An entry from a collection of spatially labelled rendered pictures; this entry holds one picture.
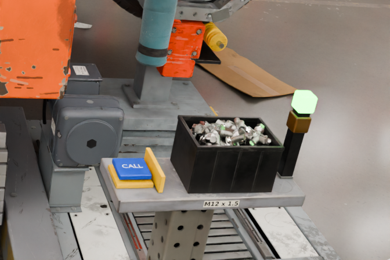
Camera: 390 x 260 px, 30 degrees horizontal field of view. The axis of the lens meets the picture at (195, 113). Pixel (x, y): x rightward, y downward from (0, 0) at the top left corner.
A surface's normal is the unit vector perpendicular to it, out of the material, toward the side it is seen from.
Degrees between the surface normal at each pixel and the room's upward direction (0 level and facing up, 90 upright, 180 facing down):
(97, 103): 0
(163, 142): 90
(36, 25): 90
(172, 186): 0
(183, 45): 90
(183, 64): 90
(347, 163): 0
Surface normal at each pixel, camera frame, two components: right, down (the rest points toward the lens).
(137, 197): 0.18, -0.88
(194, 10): 0.32, 0.47
